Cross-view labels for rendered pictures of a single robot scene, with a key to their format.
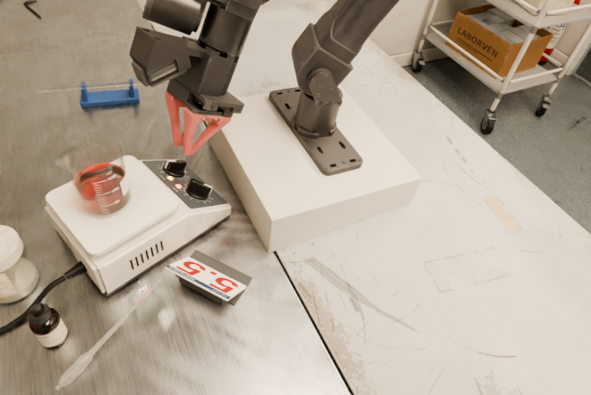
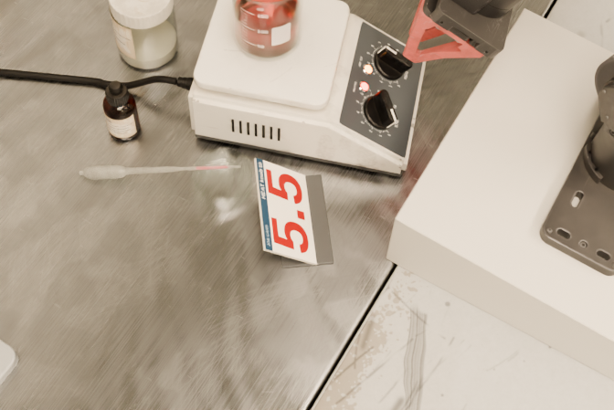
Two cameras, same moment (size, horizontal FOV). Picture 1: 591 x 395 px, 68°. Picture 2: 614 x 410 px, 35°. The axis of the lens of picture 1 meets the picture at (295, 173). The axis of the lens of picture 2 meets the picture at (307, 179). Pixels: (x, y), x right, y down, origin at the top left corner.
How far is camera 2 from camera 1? 0.39 m
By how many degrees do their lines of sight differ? 38
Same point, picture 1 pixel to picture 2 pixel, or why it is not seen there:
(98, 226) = (228, 57)
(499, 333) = not seen: outside the picture
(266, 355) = (248, 342)
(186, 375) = (169, 275)
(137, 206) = (283, 68)
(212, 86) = not seen: outside the picture
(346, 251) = (474, 354)
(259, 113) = (576, 80)
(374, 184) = (592, 312)
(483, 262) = not seen: outside the picture
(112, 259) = (213, 100)
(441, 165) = not seen: outside the picture
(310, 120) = (601, 148)
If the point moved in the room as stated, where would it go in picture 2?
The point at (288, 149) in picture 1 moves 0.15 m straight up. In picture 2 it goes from (541, 162) to (591, 51)
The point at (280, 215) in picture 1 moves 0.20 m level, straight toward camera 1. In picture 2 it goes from (410, 223) to (185, 331)
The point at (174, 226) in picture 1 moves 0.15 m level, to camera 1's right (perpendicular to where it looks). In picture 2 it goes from (302, 125) to (386, 266)
